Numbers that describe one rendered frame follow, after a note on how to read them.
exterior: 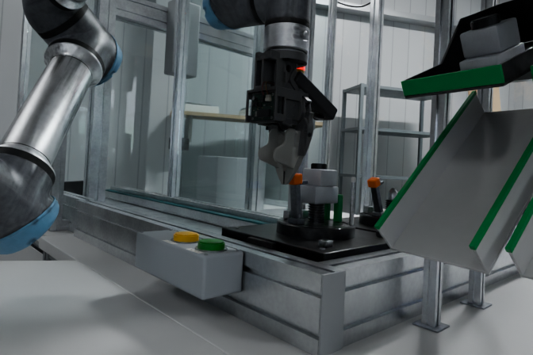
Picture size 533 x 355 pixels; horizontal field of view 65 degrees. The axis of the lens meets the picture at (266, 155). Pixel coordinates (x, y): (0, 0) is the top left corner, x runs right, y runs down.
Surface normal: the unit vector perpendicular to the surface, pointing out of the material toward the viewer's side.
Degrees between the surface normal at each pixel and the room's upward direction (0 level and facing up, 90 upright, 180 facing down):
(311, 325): 90
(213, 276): 90
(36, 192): 77
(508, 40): 90
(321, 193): 90
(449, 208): 45
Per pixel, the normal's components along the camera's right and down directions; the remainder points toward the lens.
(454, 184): -0.56, -0.74
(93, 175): 0.67, 0.02
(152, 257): -0.74, -0.05
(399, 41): 0.26, 0.00
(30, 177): 0.84, -0.34
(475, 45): -0.79, 0.37
